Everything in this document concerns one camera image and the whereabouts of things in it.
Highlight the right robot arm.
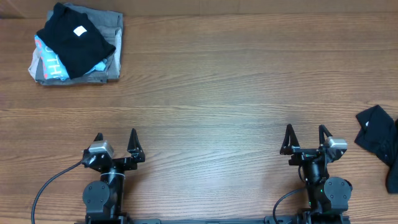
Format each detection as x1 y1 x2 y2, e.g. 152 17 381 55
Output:
272 124 353 224

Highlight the folded black shirt on pile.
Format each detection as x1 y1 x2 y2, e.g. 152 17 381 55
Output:
36 2 116 79

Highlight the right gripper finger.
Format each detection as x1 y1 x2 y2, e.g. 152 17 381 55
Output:
318 124 332 145
281 124 300 150

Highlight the black t-shirt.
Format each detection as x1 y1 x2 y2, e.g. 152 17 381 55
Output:
354 105 397 194

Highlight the folded light blue shirt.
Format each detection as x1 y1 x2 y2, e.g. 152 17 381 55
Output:
34 35 113 84

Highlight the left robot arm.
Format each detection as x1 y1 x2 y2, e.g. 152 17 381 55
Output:
81 129 146 223

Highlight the folded white cloth under pile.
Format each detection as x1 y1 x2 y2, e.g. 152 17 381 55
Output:
28 49 44 82

